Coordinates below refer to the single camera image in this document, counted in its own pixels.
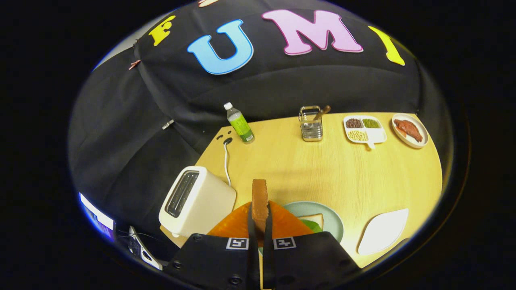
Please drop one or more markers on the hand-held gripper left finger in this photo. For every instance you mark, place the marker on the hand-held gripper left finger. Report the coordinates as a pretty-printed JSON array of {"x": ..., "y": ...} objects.
[{"x": 213, "y": 262}]

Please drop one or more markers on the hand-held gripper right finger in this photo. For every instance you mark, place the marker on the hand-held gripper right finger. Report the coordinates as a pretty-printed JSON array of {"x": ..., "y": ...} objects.
[{"x": 310, "y": 262}]

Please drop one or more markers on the green lettuce leaf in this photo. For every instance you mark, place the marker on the green lettuce leaf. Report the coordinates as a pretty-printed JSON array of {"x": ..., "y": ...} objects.
[{"x": 313, "y": 226}]

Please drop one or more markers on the toasted bread slice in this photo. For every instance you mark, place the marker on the toasted bread slice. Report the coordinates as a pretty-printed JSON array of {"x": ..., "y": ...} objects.
[{"x": 260, "y": 201}]

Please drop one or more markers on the pale green round plate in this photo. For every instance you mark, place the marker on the pale green round plate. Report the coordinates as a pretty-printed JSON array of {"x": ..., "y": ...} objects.
[{"x": 330, "y": 217}]

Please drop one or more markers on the white toaster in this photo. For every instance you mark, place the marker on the white toaster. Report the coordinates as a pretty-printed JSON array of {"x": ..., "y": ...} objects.
[{"x": 205, "y": 205}]

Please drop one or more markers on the white device stand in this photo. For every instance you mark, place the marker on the white device stand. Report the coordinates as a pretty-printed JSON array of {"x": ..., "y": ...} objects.
[{"x": 143, "y": 251}]

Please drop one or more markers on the white leaf-shaped plate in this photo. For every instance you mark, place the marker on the white leaf-shaped plate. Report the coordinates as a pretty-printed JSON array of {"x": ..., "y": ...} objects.
[{"x": 383, "y": 231}]

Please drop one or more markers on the lit screen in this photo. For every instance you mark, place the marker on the lit screen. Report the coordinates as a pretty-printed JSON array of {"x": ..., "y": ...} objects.
[{"x": 96, "y": 217}]

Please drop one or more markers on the metal utensil holder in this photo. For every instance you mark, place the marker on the metal utensil holder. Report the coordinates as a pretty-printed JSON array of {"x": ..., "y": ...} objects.
[{"x": 311, "y": 129}]

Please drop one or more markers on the green label plastic bottle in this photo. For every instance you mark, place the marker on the green label plastic bottle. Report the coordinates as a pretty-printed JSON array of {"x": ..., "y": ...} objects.
[{"x": 241, "y": 125}]

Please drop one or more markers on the white divided dish of beans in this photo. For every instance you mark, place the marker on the white divided dish of beans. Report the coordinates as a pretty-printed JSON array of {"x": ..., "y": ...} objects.
[{"x": 377, "y": 135}]

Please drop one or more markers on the silver cloth clip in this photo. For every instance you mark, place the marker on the silver cloth clip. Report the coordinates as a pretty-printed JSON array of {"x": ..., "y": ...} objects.
[{"x": 168, "y": 124}]

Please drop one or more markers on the red meat slice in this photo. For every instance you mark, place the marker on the red meat slice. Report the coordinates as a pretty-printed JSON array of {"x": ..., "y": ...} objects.
[{"x": 409, "y": 129}]

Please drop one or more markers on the white oval plate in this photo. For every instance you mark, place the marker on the white oval plate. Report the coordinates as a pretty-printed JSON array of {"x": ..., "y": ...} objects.
[{"x": 421, "y": 127}]

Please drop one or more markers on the black backdrop cloth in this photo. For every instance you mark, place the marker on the black backdrop cloth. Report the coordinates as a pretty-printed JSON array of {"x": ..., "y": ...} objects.
[{"x": 282, "y": 84}]

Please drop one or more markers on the pink cloth clip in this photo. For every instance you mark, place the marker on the pink cloth clip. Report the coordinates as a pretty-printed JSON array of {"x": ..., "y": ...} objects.
[{"x": 134, "y": 64}]

